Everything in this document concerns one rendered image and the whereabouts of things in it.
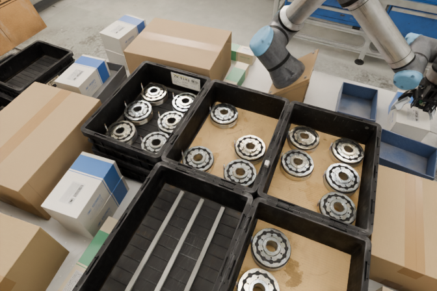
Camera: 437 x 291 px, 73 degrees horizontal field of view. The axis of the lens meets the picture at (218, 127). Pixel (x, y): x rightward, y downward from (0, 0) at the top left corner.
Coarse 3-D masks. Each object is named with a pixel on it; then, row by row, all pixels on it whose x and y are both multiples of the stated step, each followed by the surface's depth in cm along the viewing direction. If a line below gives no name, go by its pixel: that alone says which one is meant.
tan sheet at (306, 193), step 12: (288, 144) 103; (324, 144) 103; (360, 144) 103; (312, 156) 100; (324, 156) 100; (276, 168) 97; (324, 168) 97; (360, 168) 97; (276, 180) 94; (288, 180) 94; (312, 180) 94; (360, 180) 94; (276, 192) 91; (288, 192) 91; (300, 192) 91; (312, 192) 91; (324, 192) 91; (300, 204) 89; (312, 204) 89
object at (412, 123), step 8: (392, 104) 128; (408, 104) 122; (392, 112) 124; (400, 112) 118; (408, 112) 118; (416, 112) 118; (424, 112) 118; (392, 120) 121; (400, 120) 116; (408, 120) 116; (416, 120) 116; (424, 120) 116; (392, 128) 118; (400, 128) 117; (408, 128) 115; (416, 128) 114; (424, 128) 113; (408, 136) 118; (416, 136) 117; (424, 136) 115
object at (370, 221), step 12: (288, 108) 101; (312, 108) 101; (324, 108) 101; (360, 120) 98; (276, 144) 91; (372, 168) 86; (264, 180) 83; (372, 180) 83; (372, 192) 80; (372, 204) 78; (324, 216) 76; (372, 216) 76; (348, 228) 74; (360, 228) 74; (372, 228) 74
